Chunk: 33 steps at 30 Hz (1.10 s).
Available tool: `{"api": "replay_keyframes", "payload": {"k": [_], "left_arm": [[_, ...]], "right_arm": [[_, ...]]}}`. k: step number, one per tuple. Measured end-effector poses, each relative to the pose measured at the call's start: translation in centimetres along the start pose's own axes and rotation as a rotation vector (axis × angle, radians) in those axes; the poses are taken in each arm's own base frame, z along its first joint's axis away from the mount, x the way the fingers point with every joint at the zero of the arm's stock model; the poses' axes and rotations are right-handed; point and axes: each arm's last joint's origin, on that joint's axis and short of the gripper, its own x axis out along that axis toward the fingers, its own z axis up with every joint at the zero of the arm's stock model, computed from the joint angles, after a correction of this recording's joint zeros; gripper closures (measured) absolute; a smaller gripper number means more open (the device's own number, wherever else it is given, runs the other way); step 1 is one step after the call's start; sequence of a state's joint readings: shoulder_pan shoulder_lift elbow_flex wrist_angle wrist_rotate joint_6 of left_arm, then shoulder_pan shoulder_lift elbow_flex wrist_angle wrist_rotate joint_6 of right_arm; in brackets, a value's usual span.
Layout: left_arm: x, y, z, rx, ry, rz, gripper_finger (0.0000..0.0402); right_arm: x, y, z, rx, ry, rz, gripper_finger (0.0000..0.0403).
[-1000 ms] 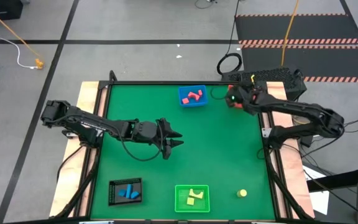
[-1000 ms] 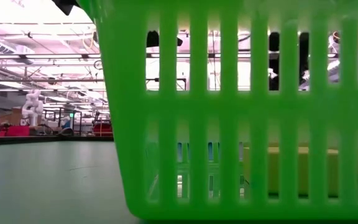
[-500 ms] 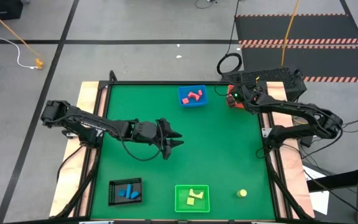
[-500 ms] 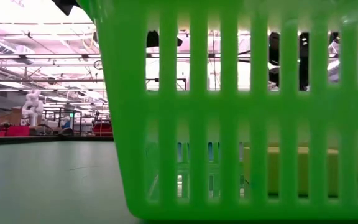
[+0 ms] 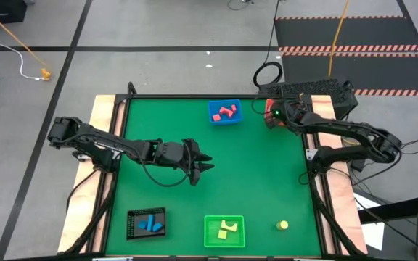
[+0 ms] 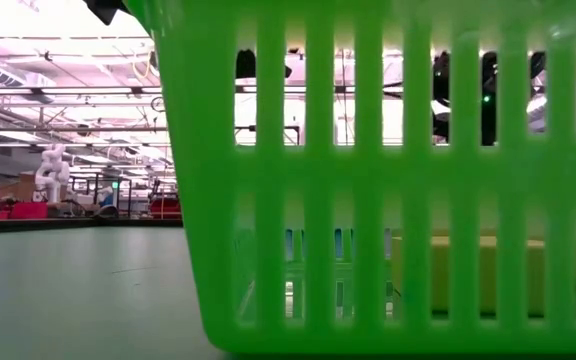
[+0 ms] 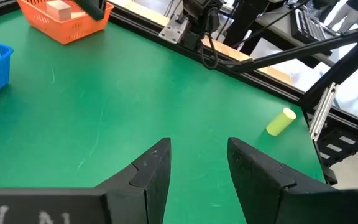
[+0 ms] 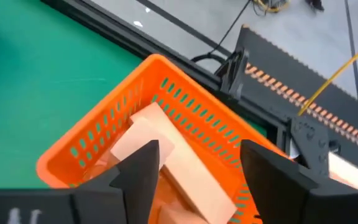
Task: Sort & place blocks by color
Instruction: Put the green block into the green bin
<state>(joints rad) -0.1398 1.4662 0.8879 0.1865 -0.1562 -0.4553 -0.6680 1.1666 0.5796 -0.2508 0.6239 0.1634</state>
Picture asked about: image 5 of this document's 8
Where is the white paper sheet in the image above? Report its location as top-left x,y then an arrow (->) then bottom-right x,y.
353,191 -> 386,251

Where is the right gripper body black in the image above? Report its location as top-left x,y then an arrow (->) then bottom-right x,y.
268,99 -> 306,126

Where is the red plastic basket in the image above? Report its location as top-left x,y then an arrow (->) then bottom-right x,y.
264,98 -> 287,130

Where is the black hazard-striped floor mat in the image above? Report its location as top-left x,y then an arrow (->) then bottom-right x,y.
274,15 -> 418,56
280,52 -> 418,97

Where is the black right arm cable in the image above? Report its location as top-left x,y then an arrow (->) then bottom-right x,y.
339,132 -> 418,189

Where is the black mesh computer case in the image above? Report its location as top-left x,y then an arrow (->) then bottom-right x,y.
258,78 -> 359,120

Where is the black coiled floor cable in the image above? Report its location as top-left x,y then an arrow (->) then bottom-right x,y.
252,0 -> 284,88

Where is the white floor cable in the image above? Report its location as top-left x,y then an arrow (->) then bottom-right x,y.
0,0 -> 45,81

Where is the thin black floor cable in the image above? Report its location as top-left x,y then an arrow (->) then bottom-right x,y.
226,0 -> 255,11

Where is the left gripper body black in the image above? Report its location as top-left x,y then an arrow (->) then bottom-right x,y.
152,141 -> 197,175

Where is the black table frame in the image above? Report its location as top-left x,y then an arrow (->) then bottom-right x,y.
62,81 -> 368,261

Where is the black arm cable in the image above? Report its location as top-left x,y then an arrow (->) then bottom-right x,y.
140,159 -> 192,189
339,132 -> 418,189

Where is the wooden table side board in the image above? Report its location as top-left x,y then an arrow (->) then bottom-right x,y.
57,94 -> 119,254
309,94 -> 369,255

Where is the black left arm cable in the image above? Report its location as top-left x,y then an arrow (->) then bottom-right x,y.
140,159 -> 192,189

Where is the yellow-green arch block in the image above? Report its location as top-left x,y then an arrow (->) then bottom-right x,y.
220,220 -> 239,233

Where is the green plastic basket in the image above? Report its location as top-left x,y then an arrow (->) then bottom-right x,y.
203,214 -> 247,249

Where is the black plastic basket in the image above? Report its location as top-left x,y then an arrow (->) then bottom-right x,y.
126,206 -> 167,240

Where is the yellow floor cable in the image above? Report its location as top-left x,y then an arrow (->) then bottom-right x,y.
0,2 -> 49,70
327,0 -> 351,79

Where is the blue plastic basket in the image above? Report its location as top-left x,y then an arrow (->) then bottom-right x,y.
208,98 -> 244,126

